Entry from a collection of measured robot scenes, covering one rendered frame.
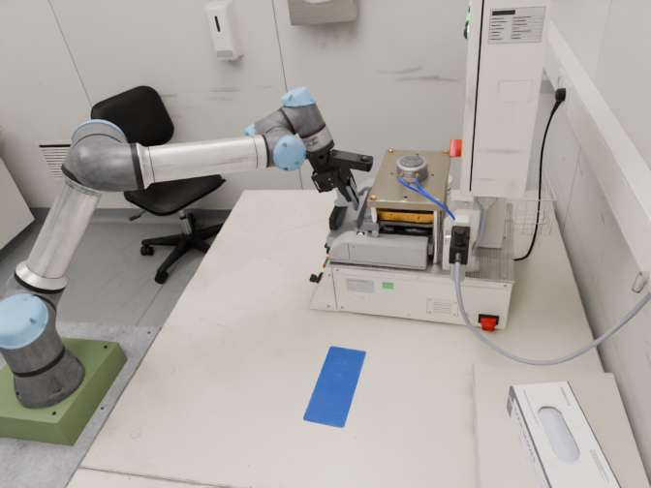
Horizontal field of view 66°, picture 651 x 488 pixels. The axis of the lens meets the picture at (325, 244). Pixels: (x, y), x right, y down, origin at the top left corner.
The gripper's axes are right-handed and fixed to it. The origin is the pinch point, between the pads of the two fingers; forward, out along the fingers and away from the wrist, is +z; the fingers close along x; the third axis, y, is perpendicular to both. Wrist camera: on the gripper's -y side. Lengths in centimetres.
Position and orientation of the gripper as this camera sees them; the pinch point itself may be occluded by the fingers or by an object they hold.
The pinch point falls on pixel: (358, 205)
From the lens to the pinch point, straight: 139.5
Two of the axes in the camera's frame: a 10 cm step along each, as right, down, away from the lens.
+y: -8.6, 2.0, 4.7
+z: 4.3, 7.8, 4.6
